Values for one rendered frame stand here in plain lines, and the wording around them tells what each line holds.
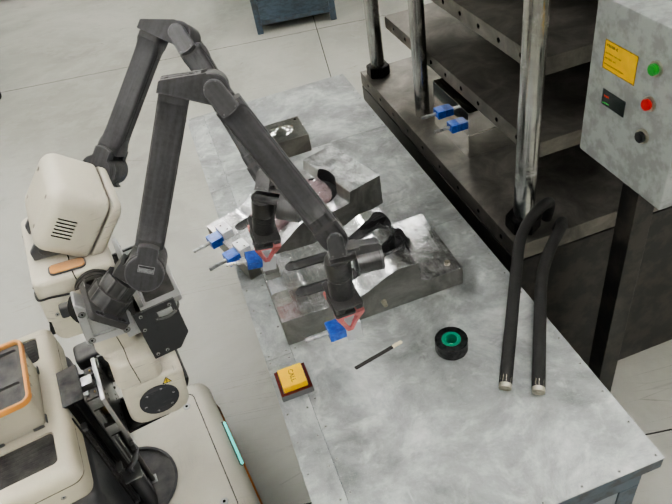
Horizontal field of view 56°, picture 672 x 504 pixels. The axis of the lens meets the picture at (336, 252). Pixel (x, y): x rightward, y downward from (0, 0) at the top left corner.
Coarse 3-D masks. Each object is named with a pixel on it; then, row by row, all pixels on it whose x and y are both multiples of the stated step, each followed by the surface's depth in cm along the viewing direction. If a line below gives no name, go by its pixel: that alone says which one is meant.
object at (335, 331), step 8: (336, 320) 149; (344, 320) 147; (328, 328) 147; (336, 328) 147; (344, 328) 147; (360, 328) 148; (312, 336) 147; (320, 336) 147; (336, 336) 147; (344, 336) 148; (352, 336) 148; (360, 336) 149
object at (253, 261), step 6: (246, 252) 168; (252, 252) 168; (264, 252) 166; (246, 258) 166; (252, 258) 167; (258, 258) 167; (228, 264) 166; (234, 264) 166; (240, 264) 167; (246, 264) 168; (252, 264) 166; (258, 264) 167; (264, 264) 167; (270, 264) 168; (264, 270) 169
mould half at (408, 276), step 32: (352, 224) 179; (416, 224) 184; (288, 256) 177; (416, 256) 174; (448, 256) 172; (288, 288) 168; (384, 288) 163; (416, 288) 167; (288, 320) 159; (320, 320) 163
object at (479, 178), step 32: (384, 96) 258; (416, 128) 237; (448, 160) 218; (480, 160) 216; (512, 160) 213; (544, 160) 210; (576, 160) 208; (480, 192) 203; (512, 192) 200; (544, 192) 198; (576, 192) 196; (608, 192) 194; (544, 224) 187; (576, 224) 185; (608, 224) 189
